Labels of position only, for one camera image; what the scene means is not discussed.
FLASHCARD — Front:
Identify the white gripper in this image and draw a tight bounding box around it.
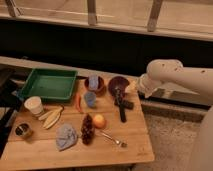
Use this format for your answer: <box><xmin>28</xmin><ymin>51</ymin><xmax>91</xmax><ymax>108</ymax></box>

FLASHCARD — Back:
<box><xmin>125</xmin><ymin>74</ymin><xmax>160</xmax><ymax>98</ymax></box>

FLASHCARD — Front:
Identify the white paper cup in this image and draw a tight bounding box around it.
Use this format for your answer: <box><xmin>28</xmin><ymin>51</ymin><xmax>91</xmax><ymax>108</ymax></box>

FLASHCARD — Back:
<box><xmin>24</xmin><ymin>96</ymin><xmax>44</xmax><ymax>115</ymax></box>

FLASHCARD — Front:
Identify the small metal cup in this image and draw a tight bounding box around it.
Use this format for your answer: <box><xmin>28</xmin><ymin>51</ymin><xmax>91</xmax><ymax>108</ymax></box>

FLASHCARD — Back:
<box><xmin>15</xmin><ymin>123</ymin><xmax>33</xmax><ymax>139</ymax></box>

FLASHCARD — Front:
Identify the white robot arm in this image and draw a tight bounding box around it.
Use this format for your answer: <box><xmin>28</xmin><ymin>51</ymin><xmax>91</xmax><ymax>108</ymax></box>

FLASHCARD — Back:
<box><xmin>125</xmin><ymin>59</ymin><xmax>213</xmax><ymax>171</ymax></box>

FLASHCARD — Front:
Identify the green plastic tray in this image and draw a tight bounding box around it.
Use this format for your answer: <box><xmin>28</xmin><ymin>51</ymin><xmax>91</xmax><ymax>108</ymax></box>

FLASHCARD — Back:
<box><xmin>20</xmin><ymin>68</ymin><xmax>78</xmax><ymax>102</ymax></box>

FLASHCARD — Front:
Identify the dark red bowl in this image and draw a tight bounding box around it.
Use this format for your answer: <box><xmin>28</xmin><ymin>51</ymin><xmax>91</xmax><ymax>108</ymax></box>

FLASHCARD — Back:
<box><xmin>108</xmin><ymin>76</ymin><xmax>130</xmax><ymax>96</ymax></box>

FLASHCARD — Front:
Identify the brown wooden bowl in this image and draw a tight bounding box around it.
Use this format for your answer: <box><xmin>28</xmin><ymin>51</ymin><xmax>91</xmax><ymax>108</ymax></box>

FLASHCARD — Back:
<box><xmin>84</xmin><ymin>75</ymin><xmax>105</xmax><ymax>96</ymax></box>

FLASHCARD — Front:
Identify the blue cup in bowl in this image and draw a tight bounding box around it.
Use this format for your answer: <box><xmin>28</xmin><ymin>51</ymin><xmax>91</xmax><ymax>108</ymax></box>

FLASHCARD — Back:
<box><xmin>89</xmin><ymin>75</ymin><xmax>99</xmax><ymax>90</ymax></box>

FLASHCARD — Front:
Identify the small blue cup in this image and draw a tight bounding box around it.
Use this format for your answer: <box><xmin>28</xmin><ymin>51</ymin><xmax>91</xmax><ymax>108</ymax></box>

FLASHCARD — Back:
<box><xmin>84</xmin><ymin>91</ymin><xmax>96</xmax><ymax>107</ymax></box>

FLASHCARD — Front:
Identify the wooden table board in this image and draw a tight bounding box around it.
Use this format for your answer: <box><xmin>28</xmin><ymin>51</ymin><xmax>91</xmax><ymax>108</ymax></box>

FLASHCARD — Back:
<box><xmin>0</xmin><ymin>78</ymin><xmax>155</xmax><ymax>171</ymax></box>

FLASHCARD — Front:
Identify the yellow apple toy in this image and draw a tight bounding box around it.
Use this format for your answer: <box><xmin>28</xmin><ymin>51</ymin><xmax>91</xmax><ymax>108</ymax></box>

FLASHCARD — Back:
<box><xmin>93</xmin><ymin>114</ymin><xmax>106</xmax><ymax>129</ymax></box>

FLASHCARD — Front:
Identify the metal fork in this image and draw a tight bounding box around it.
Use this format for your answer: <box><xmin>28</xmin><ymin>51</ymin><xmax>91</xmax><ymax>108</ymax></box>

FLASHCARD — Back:
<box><xmin>98</xmin><ymin>131</ymin><xmax>127</xmax><ymax>148</ymax></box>

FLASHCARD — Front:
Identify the orange carrot toy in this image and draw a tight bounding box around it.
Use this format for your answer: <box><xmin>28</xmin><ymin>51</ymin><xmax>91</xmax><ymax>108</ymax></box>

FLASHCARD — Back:
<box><xmin>75</xmin><ymin>93</ymin><xmax>83</xmax><ymax>113</ymax></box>

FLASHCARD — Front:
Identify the dark grape bunch toy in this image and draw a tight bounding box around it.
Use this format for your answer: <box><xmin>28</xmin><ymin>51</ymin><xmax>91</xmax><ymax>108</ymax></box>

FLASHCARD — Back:
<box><xmin>81</xmin><ymin>114</ymin><xmax>95</xmax><ymax>145</ymax></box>

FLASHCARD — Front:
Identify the crumpled blue cloth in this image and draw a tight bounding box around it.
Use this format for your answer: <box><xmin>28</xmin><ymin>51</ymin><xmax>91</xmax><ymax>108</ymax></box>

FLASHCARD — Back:
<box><xmin>56</xmin><ymin>124</ymin><xmax>78</xmax><ymax>151</ymax></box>

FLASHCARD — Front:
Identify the black side stand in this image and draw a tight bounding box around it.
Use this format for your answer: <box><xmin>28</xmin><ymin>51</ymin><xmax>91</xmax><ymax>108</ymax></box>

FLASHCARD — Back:
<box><xmin>0</xmin><ymin>68</ymin><xmax>21</xmax><ymax>157</ymax></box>

